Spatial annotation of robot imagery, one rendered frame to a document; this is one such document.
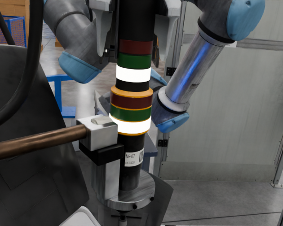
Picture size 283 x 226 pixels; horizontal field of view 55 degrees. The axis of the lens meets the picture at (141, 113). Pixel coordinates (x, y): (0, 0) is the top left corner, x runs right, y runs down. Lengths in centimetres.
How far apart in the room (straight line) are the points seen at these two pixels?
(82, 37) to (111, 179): 30
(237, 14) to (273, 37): 168
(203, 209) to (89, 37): 202
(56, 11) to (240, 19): 40
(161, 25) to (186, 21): 183
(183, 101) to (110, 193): 63
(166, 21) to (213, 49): 51
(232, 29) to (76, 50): 37
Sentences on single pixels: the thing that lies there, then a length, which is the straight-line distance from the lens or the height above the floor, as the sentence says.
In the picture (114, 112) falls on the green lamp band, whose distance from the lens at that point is 27.
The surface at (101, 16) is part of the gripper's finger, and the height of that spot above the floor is 148.
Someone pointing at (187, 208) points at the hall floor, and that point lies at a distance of 235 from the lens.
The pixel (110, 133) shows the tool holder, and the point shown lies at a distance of 26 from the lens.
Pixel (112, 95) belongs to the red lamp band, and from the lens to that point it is 27.
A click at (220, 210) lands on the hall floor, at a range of 241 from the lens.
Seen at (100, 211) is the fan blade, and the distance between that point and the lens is 45.
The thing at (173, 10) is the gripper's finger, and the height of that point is 149.
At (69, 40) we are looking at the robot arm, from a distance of 54.
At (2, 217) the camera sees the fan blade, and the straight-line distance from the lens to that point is 30.
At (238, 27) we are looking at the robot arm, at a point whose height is 146.
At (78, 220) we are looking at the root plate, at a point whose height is 128.
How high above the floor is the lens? 149
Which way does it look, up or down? 22 degrees down
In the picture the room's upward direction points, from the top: 5 degrees clockwise
